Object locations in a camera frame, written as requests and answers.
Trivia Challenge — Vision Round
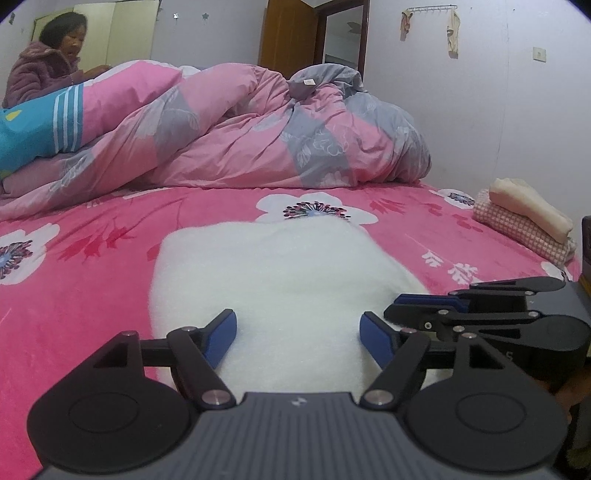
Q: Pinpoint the wooden door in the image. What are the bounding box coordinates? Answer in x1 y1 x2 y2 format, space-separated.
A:
259 0 320 81

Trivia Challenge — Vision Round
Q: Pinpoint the checked folded cloth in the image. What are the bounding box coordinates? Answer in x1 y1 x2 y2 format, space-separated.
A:
473 188 577 267

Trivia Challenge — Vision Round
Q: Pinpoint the pale wardrobe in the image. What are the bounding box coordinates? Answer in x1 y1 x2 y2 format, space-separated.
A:
34 0 160 71

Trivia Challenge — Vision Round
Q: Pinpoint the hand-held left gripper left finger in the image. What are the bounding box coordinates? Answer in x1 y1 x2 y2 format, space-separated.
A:
92 308 238 409

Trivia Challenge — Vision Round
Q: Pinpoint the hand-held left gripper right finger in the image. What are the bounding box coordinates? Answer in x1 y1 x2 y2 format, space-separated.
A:
359 311 504 409

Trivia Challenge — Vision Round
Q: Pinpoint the cream folded cloth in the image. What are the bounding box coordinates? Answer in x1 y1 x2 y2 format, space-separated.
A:
489 178 574 244

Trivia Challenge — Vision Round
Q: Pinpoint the pink grey quilt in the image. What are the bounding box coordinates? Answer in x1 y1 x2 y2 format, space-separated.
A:
0 62 432 222

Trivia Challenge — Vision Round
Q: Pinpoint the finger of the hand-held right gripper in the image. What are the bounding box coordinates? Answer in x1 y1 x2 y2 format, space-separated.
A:
396 277 568 311
384 303 544 331

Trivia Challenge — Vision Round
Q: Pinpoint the white deer-embroidered sweater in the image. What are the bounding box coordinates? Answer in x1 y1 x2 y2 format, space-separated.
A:
148 217 444 393

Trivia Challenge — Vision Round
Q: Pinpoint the pink floral bed sheet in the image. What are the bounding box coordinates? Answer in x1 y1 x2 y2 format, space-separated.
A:
0 182 583 480

